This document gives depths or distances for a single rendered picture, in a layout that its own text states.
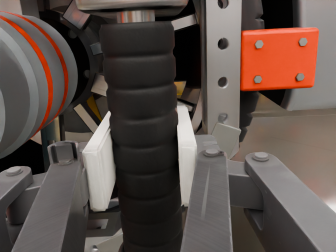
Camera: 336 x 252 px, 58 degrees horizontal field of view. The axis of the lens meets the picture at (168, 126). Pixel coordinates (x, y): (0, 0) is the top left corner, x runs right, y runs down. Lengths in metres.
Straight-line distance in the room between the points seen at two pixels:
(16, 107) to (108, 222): 0.27
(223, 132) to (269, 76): 0.09
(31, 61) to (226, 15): 0.21
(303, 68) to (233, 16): 0.10
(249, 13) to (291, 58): 0.10
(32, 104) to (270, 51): 0.26
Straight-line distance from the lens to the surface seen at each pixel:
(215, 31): 0.36
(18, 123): 0.28
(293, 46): 0.39
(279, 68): 0.38
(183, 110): 0.18
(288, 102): 0.57
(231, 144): 0.39
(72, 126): 0.68
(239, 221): 1.56
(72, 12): 0.48
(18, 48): 0.29
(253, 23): 0.46
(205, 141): 0.15
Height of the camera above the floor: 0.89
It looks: 18 degrees down
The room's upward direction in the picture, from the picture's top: 3 degrees counter-clockwise
